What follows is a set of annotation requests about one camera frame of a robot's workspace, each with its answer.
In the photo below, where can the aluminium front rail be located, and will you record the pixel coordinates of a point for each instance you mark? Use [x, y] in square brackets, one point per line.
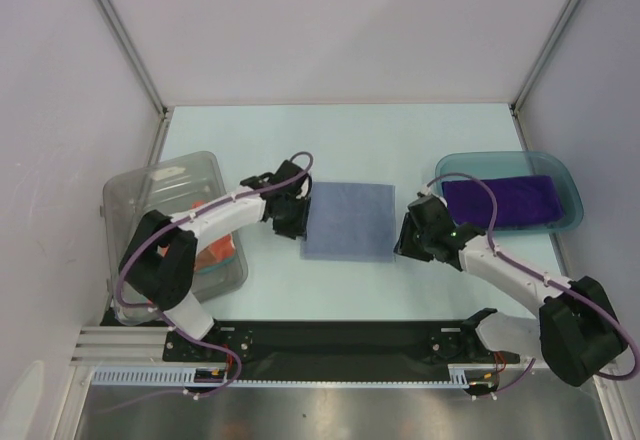
[100, 345]

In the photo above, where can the clear plastic bin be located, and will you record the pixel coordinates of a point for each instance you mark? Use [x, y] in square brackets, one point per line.
[170, 187]

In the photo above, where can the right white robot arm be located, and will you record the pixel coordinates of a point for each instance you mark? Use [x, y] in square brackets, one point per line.
[573, 327]

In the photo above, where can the orange towel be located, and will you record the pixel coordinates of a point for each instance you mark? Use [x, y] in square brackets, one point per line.
[215, 255]

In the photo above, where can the teal plastic tray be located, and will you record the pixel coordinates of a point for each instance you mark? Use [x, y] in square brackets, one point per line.
[494, 165]

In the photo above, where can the aluminium frame post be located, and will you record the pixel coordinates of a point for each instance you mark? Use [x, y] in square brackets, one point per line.
[552, 41]
[124, 41]

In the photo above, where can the white slotted cable duct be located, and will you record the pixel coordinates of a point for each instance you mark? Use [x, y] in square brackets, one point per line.
[192, 377]

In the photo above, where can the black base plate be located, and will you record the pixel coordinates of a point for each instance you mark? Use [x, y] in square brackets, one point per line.
[350, 369]

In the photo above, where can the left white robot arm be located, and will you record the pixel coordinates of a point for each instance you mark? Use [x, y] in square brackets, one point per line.
[158, 266]

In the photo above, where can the purple towel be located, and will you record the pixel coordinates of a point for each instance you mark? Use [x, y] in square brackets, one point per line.
[525, 201]

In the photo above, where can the left aluminium frame post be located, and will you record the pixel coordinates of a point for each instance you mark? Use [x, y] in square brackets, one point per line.
[124, 41]

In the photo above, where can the light blue paw towel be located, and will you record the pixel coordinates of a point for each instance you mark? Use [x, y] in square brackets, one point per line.
[353, 222]

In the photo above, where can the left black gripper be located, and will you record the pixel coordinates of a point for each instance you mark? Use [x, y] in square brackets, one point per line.
[297, 228]

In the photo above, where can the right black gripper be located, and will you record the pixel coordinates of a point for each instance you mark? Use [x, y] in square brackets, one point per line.
[407, 237]

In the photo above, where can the right aluminium frame post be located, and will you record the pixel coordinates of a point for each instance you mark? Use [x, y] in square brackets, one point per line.
[552, 41]

